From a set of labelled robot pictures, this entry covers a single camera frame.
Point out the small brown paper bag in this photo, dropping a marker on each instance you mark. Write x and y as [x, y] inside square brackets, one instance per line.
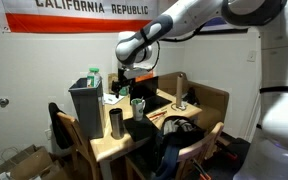
[111, 80]

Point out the clear bottle with green cap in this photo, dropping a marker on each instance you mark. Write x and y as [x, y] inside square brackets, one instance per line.
[93, 78]

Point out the white light switch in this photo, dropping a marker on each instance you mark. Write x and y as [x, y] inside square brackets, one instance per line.
[251, 55]

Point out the California Republic flag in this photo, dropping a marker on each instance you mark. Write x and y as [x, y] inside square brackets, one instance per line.
[70, 15]

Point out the dark grey trash bin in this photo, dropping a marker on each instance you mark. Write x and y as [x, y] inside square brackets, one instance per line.
[88, 113]

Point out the wooden chair with jacket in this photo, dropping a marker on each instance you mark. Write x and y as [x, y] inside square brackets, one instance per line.
[79, 140]

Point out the small green bottle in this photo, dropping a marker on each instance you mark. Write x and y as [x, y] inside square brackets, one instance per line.
[124, 91]

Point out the wooden chair right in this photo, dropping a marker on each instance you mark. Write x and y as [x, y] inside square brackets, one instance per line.
[214, 103]

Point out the small black pouch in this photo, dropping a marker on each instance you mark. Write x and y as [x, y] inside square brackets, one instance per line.
[192, 96]

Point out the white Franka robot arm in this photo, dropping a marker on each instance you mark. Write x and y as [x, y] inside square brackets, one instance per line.
[184, 16]

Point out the white mug with green logo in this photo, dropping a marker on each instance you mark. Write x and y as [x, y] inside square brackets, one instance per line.
[137, 108]

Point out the cardboard tube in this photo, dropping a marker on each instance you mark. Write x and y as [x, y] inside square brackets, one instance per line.
[179, 90]

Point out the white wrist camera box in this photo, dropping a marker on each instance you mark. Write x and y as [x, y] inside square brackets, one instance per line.
[139, 72]

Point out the black floor bag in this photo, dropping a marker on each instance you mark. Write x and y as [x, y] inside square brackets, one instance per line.
[227, 166]

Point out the dark blue framed poster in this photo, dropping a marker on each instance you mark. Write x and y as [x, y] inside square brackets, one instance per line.
[224, 26]

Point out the stainless steel flask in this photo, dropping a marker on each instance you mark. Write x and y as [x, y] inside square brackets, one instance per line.
[117, 124]

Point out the red pen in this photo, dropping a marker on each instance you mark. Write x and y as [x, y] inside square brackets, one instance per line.
[159, 117]
[157, 114]

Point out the white wall outlet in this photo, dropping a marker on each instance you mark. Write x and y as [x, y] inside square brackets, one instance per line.
[48, 134]

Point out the white paper sheet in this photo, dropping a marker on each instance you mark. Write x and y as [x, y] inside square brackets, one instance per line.
[112, 100]

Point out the black laptop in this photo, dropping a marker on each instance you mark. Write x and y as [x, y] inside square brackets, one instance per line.
[145, 91]

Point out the black jacket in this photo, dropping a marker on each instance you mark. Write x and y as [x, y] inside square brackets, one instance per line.
[59, 130]

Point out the large brown paper bag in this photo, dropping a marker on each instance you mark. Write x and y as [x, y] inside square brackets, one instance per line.
[24, 165]

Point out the black mouse pad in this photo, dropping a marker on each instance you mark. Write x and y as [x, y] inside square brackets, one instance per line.
[142, 128]

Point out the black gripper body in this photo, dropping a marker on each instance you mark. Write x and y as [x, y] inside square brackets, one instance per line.
[124, 79]

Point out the round metal wall knob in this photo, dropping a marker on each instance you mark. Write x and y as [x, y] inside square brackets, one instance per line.
[3, 102]

